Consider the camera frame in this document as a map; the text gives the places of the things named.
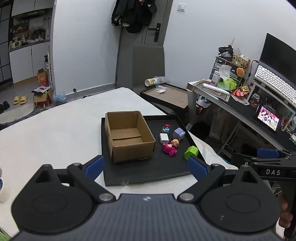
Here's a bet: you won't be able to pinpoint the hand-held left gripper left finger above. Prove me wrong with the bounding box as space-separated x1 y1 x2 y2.
30 155 116 203

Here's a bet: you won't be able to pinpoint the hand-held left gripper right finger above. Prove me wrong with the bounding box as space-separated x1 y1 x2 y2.
177 156 262 203

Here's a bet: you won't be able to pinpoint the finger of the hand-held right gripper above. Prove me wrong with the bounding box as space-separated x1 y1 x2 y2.
231 152 258 166
257 148 296 160

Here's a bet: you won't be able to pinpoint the green toy box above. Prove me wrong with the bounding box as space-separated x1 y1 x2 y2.
184 146 199 160

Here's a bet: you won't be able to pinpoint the pink doll figurine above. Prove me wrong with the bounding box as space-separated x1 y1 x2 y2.
162 138 180 157

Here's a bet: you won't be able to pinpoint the black tray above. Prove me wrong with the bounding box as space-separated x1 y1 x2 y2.
101 115 210 187

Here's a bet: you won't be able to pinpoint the purple toy sofa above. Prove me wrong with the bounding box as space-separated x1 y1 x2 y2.
173 127 186 141

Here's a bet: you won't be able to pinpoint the person's right hand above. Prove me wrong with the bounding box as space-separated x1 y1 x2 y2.
278 194 290 229

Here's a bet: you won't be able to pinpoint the tablet on stand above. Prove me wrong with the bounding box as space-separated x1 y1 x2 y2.
255 105 281 132

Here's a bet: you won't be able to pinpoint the black bin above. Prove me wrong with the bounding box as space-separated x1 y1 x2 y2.
191 120 211 141

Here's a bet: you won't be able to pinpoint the beige tote bag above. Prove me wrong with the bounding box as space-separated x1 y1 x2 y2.
209 109 234 139

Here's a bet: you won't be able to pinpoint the grey desk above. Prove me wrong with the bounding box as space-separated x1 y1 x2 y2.
187 80 296 151

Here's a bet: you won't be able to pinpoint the small brown animal figurine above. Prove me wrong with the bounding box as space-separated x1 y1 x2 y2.
250 93 260 108

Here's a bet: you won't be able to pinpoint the orange basket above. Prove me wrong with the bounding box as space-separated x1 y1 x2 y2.
196 103 210 114

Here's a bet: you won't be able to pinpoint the red snack packets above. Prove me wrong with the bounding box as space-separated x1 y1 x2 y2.
231 86 251 105

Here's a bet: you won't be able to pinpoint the white keyboard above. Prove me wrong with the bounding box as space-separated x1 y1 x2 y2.
254 65 296 106

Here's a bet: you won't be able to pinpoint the white tube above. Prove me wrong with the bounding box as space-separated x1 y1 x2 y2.
202 83 232 95

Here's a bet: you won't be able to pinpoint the blue plastic bag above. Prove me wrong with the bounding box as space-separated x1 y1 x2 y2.
53 91 66 103

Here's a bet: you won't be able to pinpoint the green plastic bag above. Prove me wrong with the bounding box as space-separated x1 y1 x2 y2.
217 77 237 91

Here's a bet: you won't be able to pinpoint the brown desk mat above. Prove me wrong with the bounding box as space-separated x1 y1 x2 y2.
193 80 232 101

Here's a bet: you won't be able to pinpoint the cardboard box with red print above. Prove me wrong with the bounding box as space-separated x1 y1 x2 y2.
32 86 53 109

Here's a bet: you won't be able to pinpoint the pink labelled bottle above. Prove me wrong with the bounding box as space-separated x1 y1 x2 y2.
210 71 220 86

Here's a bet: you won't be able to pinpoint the white tissue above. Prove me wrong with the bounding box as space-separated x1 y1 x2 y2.
218 65 232 80

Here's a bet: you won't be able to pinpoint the light oval rug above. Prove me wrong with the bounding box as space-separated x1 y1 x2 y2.
0 103 35 124

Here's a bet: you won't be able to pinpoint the white cup with blue top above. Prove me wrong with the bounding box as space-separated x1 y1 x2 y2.
0 177 11 203

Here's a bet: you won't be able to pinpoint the perforated wooden basket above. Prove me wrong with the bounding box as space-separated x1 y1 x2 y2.
232 53 250 67

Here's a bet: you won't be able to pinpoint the stack of paper cups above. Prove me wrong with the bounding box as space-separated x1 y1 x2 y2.
145 76 166 87

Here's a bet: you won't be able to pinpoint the grey desktop drawer organiser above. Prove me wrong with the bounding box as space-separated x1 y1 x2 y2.
209 56 234 80

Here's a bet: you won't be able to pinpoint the black monitor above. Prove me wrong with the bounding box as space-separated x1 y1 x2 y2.
259 33 296 77

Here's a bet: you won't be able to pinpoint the orange carton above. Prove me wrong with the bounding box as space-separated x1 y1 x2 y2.
37 69 50 87

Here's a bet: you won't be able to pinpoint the black gadget on organiser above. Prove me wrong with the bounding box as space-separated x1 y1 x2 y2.
218 45 234 57

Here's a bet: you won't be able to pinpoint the grey door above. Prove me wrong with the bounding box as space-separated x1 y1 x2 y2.
115 0 174 90

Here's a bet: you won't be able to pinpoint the grey chair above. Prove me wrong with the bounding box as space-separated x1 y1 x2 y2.
132 44 165 93

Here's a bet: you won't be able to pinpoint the white lower cabinet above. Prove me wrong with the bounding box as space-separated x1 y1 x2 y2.
9 42 51 84

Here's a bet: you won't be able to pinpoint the black door lock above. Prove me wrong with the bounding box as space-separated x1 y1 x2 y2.
148 23 162 42

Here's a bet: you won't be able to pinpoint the black framed glass door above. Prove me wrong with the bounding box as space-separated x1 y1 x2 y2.
0 5 13 82

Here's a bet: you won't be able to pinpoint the cluttered kitchen shelf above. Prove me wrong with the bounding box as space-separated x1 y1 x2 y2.
9 8 51 50

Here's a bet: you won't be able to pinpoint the hanging black coats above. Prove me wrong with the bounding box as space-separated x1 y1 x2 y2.
111 0 158 33

